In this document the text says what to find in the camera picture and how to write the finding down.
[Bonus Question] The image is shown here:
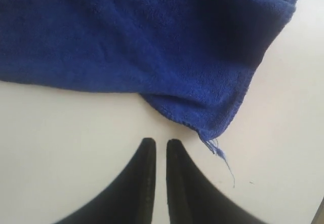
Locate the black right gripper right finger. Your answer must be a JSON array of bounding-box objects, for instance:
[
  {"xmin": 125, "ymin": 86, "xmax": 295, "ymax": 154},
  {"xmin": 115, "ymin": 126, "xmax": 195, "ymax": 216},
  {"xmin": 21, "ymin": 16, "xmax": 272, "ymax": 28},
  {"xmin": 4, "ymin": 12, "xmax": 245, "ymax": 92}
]
[{"xmin": 166, "ymin": 139, "xmax": 256, "ymax": 223}]

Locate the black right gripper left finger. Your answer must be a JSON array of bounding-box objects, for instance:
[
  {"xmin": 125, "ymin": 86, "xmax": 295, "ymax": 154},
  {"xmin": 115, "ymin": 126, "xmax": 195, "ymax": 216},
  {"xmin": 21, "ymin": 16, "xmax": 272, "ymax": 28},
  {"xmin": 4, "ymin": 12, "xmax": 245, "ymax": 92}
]
[{"xmin": 59, "ymin": 138, "xmax": 156, "ymax": 224}]

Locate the blue terry towel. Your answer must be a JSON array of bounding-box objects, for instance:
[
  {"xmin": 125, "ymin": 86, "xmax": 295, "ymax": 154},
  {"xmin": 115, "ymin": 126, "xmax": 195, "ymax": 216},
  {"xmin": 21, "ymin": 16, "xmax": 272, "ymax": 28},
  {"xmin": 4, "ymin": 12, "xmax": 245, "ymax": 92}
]
[{"xmin": 0, "ymin": 0, "xmax": 308, "ymax": 188}]

